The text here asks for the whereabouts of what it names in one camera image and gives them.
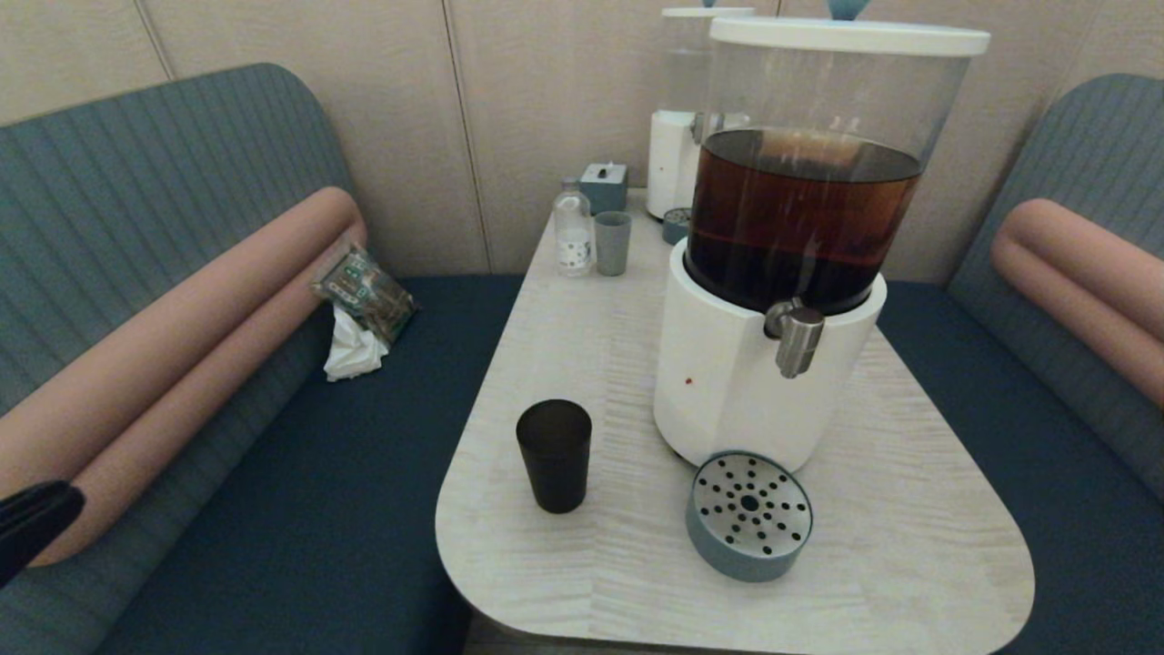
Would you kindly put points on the crumpled white tissue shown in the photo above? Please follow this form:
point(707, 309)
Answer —
point(353, 355)

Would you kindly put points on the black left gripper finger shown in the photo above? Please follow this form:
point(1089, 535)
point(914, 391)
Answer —
point(36, 505)
point(27, 546)

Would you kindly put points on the green snack packet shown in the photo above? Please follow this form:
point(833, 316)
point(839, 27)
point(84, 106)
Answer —
point(364, 291)

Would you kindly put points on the round blue perforated drip tray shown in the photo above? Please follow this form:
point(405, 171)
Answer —
point(746, 509)
point(676, 227)

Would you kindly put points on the empty clear drink dispenser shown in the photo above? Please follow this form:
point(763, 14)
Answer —
point(671, 155)

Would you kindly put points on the clear plastic water bottle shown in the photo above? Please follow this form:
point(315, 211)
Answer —
point(573, 232)

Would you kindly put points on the pink bolster cushion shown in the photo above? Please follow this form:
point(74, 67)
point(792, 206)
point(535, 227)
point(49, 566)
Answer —
point(182, 346)
point(1073, 264)

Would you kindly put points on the silver metal dispenser tap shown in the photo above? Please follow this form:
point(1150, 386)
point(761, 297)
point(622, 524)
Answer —
point(800, 341)

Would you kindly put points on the black plastic cup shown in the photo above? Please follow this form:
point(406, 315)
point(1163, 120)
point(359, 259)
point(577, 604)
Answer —
point(555, 455)

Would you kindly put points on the white dispenser lid blue knob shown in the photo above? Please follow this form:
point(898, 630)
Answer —
point(691, 12)
point(846, 36)

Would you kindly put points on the blue tissue box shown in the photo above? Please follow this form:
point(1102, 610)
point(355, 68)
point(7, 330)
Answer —
point(604, 189)

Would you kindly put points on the blue grey ribbed sofa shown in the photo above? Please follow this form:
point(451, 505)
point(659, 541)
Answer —
point(1091, 164)
point(136, 182)

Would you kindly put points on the large tea drink dispenser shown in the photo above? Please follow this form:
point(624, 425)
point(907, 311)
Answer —
point(727, 400)

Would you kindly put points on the grey blue cup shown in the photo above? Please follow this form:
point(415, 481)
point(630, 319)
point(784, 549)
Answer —
point(612, 246)

